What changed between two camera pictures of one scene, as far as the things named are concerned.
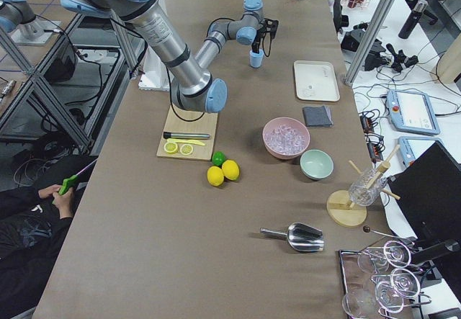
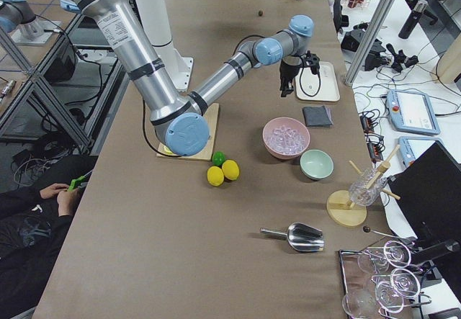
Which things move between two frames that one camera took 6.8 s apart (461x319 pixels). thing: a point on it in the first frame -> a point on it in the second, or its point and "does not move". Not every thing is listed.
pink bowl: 286,137 does not move
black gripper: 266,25 -> 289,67
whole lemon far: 230,169 does not move
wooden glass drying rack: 339,208 does not move
